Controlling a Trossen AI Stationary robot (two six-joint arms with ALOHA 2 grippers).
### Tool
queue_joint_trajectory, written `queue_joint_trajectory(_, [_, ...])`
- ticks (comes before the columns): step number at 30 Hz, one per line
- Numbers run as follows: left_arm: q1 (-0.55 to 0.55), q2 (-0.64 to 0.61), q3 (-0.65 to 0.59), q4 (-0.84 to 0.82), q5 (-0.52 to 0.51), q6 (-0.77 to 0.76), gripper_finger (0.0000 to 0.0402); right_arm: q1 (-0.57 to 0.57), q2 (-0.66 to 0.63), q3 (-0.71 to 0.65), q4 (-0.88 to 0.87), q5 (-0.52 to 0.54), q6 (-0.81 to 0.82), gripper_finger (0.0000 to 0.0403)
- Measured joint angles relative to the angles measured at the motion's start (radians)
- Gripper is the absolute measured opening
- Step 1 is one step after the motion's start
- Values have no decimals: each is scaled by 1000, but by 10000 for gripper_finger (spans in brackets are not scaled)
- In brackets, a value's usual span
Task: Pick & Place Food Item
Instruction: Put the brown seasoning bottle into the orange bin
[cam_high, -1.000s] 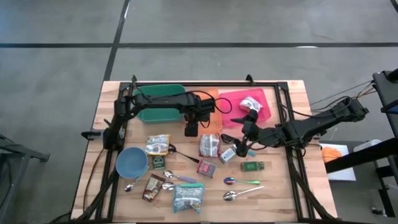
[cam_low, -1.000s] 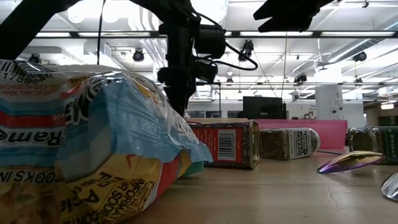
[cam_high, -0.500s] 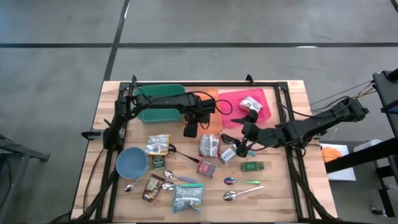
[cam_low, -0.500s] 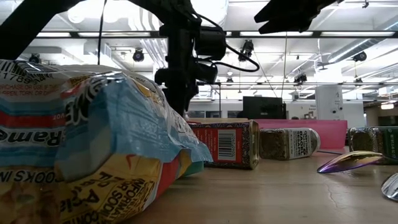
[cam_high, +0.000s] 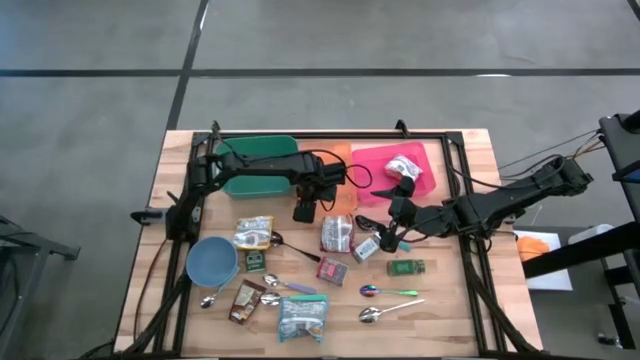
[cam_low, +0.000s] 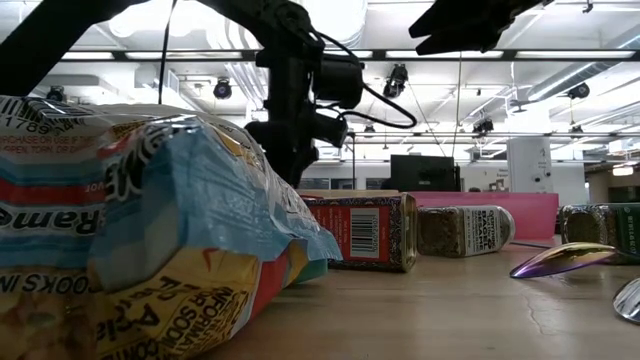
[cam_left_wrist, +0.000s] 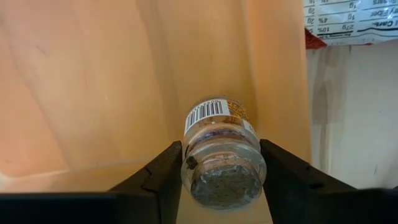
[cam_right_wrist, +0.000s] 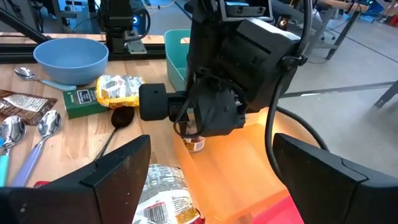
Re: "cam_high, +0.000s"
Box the grey metal stand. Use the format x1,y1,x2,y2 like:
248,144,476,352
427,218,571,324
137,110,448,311
0,214,81,360

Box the pink plastic bin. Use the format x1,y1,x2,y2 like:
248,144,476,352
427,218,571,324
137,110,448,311
351,140,435,207

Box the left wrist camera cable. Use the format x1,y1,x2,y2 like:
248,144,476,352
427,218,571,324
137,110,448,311
319,147,374,211

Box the blue bowl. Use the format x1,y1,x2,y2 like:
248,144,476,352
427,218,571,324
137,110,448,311
185,235,240,289

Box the small silver spoon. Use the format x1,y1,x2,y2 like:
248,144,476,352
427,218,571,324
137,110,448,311
200,284,229,310

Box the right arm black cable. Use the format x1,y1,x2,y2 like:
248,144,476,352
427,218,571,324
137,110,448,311
447,154,566,194

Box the iridescent rainbow spoon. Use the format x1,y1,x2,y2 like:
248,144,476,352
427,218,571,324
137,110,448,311
359,284,420,299

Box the red ramen packet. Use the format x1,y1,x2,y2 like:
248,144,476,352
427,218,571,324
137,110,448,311
320,214,355,254

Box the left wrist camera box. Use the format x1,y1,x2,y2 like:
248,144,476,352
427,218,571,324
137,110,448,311
292,197,317,224

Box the orange cloth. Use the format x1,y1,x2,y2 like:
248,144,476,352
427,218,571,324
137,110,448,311
516,235,551,263

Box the black aluminium table frame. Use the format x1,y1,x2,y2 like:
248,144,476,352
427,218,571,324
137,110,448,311
122,119,544,359

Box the large silver spoon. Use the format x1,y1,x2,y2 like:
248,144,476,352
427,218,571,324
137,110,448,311
358,298,426,325

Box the small black floor object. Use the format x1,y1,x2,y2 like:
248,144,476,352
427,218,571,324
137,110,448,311
597,332,624,350

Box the brown snack packet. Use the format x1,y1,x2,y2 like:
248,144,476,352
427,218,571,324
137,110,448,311
228,279,268,326

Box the white label spice jar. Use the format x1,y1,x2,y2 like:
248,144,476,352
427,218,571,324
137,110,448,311
351,234,384,265

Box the white plastic container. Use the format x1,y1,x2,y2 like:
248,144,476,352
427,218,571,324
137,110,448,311
567,223,614,246

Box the white paper sheet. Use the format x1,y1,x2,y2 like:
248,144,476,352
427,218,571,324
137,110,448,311
513,229,574,292

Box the small dark green box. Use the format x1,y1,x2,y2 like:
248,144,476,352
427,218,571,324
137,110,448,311
245,249,268,274

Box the large green spice jar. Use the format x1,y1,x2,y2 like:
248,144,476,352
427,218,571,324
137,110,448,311
386,258,427,277

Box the green plastic bin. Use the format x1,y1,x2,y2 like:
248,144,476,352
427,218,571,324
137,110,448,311
215,135,301,200

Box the black equipment cart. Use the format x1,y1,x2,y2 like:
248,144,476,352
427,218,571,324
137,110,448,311
522,112,640,351

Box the purple handled spoon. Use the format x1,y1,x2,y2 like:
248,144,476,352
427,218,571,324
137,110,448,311
262,273,317,296

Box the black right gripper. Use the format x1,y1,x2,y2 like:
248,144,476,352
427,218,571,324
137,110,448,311
372,177,454,253

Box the orange chicken ramen packet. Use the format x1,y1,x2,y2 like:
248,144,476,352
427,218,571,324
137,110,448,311
383,153,424,182

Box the brown cable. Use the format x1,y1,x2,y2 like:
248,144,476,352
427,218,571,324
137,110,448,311
133,237,171,341

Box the black metal spoon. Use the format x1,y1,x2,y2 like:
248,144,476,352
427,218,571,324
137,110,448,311
354,214,396,239
269,231,322,264

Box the thin floor cable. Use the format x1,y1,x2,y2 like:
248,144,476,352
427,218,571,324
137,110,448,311
499,130,601,174
504,142,606,184

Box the orange plastic bin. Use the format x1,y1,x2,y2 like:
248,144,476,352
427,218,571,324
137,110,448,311
298,141,359,217

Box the yellow ramen packet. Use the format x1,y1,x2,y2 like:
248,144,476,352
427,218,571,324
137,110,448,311
232,215,275,251

